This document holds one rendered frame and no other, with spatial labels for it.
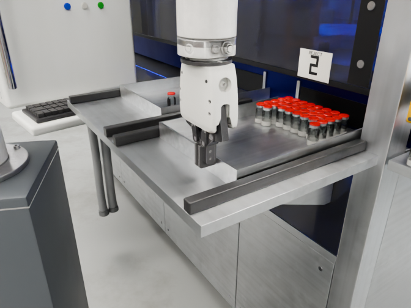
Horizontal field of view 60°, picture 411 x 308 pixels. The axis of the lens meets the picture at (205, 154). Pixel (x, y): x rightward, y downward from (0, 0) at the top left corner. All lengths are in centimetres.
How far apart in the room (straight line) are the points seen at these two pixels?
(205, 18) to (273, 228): 70
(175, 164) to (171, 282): 107
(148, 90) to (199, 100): 60
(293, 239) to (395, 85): 48
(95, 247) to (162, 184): 135
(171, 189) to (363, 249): 46
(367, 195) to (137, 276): 117
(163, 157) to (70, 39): 80
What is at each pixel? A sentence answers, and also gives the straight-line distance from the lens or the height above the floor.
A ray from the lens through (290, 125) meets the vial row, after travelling 80.
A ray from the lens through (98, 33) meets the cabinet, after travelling 142.
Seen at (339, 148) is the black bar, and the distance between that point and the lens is 70.
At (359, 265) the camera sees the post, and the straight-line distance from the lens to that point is 88.
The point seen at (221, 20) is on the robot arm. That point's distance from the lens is 49.
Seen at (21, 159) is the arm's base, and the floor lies 87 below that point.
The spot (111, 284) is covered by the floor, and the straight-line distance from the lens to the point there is 170.
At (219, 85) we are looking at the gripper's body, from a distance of 51.
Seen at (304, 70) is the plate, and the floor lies 100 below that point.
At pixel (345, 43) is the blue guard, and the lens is 76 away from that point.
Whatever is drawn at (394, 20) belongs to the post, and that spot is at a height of 112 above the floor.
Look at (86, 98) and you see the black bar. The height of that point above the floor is 89.
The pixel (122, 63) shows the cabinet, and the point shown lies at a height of 90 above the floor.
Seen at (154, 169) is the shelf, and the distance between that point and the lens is 63.
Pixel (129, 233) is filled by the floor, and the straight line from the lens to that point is 196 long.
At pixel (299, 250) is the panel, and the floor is 55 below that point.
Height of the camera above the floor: 117
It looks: 25 degrees down
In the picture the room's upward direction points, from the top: straight up
